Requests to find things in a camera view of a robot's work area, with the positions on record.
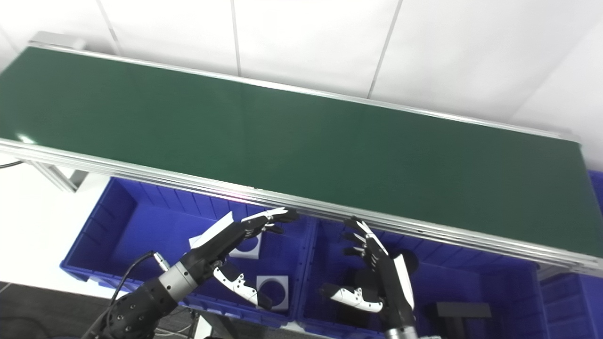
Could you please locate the black round part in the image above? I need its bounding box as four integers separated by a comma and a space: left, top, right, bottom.
399, 250, 419, 274

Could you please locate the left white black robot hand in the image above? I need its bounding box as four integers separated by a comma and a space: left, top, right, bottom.
179, 208, 299, 310

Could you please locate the blue plastic bin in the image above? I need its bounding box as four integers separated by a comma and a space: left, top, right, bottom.
537, 170, 603, 339
297, 219, 549, 339
60, 177, 316, 329

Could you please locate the black block part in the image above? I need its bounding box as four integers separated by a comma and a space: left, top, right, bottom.
426, 301, 493, 339

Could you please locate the aluminium conveyor support leg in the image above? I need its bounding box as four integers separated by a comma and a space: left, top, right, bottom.
21, 160, 90, 193

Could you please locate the white square part with hole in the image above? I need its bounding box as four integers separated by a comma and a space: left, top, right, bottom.
229, 234, 261, 260
256, 275, 289, 311

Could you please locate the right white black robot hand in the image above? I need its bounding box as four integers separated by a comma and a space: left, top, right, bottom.
320, 215, 418, 331

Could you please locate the grey conveyor motor box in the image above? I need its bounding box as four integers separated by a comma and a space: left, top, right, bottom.
29, 31, 88, 50

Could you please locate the green conveyor belt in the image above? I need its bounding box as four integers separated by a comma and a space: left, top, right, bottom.
0, 42, 603, 276

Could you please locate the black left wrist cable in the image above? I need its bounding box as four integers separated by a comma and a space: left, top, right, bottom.
94, 251, 171, 337

